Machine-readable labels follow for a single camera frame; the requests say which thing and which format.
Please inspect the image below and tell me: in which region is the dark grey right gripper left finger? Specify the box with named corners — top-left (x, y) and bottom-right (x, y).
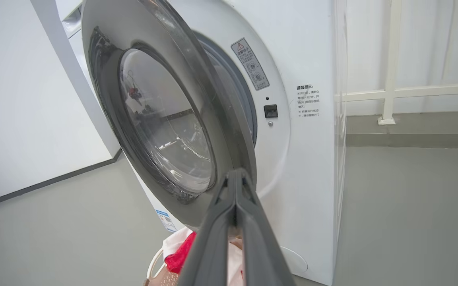
top-left (177, 168), bottom-right (238, 286)

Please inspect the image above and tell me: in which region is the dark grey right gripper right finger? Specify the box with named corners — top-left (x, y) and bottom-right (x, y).
top-left (233, 168), bottom-right (297, 286)

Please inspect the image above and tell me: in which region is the red and white garment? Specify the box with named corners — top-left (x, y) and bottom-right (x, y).
top-left (162, 227), bottom-right (246, 286)

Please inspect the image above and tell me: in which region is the round black-rimmed glass washer door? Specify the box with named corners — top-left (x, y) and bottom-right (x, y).
top-left (81, 0), bottom-right (258, 230)

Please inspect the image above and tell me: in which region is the cream perforated basket brown rim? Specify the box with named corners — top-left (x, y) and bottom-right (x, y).
top-left (143, 245), bottom-right (182, 286)

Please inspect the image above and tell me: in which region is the white front-load washing machine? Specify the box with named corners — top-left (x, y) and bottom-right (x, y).
top-left (56, 0), bottom-right (349, 286)

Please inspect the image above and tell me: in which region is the grey rubber door gasket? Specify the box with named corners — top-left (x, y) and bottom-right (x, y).
top-left (192, 31), bottom-right (258, 147)

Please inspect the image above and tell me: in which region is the round filter cover flap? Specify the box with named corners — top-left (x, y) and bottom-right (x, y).
top-left (280, 246), bottom-right (309, 274)

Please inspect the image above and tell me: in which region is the blue energy label sticker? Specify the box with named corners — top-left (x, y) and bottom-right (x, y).
top-left (155, 209), bottom-right (178, 233)

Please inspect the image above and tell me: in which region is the printed black text notice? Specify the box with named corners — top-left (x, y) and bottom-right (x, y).
top-left (295, 84), bottom-right (321, 118)

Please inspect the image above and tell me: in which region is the grey warning triangle sticker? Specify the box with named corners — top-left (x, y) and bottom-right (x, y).
top-left (230, 37), bottom-right (270, 91)

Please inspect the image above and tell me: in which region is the white metal railing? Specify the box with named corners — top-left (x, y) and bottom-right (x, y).
top-left (334, 0), bottom-right (458, 126)

